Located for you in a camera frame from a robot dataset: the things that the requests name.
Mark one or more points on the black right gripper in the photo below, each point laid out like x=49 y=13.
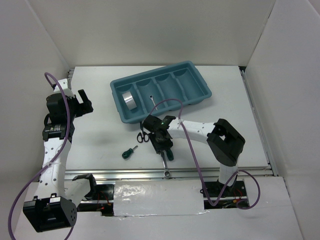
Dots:
x=168 y=145

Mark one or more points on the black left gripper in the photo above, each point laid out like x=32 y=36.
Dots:
x=83 y=108

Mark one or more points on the stubby green handled screwdriver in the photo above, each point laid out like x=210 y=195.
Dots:
x=126 y=154

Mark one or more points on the aluminium front rail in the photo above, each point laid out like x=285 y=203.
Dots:
x=156 y=174

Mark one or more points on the white foil-edged cover sheet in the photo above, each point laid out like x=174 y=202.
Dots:
x=158 y=198

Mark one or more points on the aluminium right side rail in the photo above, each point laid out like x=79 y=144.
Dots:
x=263 y=139

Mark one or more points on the long green handled screwdriver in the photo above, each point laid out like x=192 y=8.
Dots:
x=170 y=155

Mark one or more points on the small silver ratchet wrench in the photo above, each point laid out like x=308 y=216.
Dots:
x=153 y=101

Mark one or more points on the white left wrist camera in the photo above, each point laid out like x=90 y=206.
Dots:
x=64 y=85

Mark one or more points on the large silver ratchet wrench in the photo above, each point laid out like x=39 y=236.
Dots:
x=167 y=173

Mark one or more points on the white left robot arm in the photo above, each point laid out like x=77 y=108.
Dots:
x=54 y=205

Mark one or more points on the aluminium rail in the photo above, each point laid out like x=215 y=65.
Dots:
x=263 y=139
x=69 y=77
x=156 y=174

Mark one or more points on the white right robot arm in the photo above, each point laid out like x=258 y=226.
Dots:
x=225 y=142

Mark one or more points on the blue four-compartment tray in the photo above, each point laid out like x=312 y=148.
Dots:
x=180 y=81

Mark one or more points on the white tape roll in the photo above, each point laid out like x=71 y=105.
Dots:
x=129 y=100

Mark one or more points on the aluminium left side rail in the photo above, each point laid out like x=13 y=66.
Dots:
x=69 y=77

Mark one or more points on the black handled scissors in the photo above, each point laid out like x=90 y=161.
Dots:
x=142 y=136

